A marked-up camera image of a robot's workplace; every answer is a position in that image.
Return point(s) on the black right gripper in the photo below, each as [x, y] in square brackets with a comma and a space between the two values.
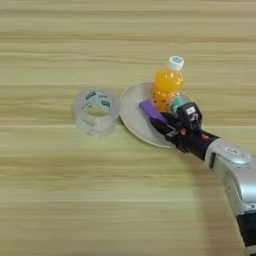
[193, 141]

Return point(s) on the small purple rectangular block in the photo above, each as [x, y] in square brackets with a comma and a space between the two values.
[151, 110]

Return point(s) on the teal and white glue stick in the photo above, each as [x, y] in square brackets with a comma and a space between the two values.
[176, 103]

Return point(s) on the round beige plate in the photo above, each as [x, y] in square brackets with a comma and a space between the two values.
[133, 116]

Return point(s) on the orange juice bottle white cap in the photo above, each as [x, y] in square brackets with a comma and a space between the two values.
[166, 81]

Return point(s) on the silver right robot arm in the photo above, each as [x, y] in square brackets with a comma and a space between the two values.
[233, 176]

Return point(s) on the black box with white label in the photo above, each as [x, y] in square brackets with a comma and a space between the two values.
[190, 115]

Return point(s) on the clear adhesive tape roll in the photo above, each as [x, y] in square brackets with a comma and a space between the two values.
[95, 123]

